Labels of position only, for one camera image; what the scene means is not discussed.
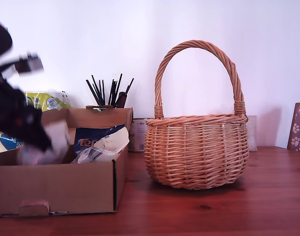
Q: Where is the white crinkled printed egg bag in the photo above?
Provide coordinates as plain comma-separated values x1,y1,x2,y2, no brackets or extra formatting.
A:
17,121,71,166

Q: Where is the blue Terry's orange egg bag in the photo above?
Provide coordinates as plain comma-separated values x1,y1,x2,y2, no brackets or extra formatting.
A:
73,124,126,158

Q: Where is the white Galaxy egg bag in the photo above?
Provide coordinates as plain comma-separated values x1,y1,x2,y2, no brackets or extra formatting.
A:
70,127,130,164

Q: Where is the brown cardboard box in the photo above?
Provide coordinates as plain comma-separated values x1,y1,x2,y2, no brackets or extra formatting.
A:
0,107,134,218

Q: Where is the kitchen towel pack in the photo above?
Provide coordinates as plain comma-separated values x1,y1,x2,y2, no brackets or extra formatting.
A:
0,89,73,155

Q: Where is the white labelled tin can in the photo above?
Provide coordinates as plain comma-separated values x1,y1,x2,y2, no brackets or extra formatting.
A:
127,118,148,153

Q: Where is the clear glass jar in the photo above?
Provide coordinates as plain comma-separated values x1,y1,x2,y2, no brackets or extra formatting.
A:
247,115,258,152

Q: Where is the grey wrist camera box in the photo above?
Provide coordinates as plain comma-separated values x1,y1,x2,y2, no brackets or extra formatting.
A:
16,52,44,74

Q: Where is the brown wooden handle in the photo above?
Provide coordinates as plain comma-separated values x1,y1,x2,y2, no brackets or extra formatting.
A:
116,91,128,109

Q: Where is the woven wicker basket with handle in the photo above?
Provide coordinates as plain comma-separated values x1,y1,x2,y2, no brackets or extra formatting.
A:
144,39,249,190

